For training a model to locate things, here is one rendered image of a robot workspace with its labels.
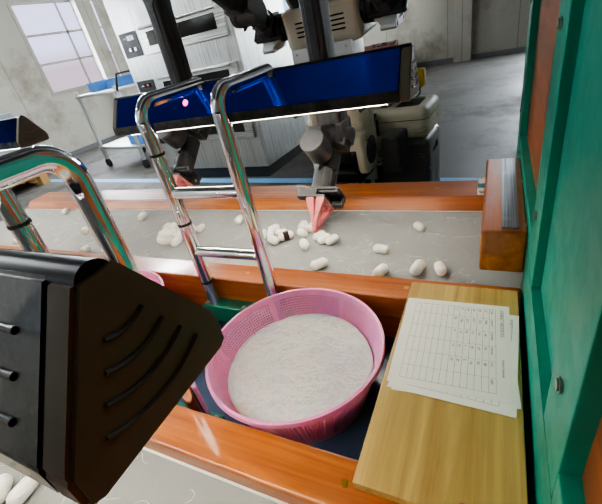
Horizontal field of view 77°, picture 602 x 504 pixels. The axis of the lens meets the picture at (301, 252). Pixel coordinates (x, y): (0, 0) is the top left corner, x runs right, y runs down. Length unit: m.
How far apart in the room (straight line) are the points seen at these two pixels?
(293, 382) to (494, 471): 0.27
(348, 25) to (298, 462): 1.22
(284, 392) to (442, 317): 0.25
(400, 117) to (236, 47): 2.15
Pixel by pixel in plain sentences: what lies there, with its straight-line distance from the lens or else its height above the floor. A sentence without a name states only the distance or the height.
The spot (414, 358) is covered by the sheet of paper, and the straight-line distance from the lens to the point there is 0.52.
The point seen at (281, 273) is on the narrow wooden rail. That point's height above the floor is 0.77.
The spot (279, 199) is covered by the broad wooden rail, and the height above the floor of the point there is 0.76.
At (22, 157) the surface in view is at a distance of 0.39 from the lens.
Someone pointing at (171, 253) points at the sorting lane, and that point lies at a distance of 1.02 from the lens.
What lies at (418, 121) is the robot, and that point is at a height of 0.76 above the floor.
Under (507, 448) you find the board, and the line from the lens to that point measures 0.46.
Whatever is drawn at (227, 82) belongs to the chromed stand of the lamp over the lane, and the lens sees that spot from 0.59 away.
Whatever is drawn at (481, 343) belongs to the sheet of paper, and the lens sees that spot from 0.54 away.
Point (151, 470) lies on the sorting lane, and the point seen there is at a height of 0.74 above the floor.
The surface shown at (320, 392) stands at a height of 0.73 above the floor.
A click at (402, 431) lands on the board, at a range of 0.46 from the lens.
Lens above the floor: 1.16
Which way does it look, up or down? 30 degrees down
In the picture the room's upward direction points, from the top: 13 degrees counter-clockwise
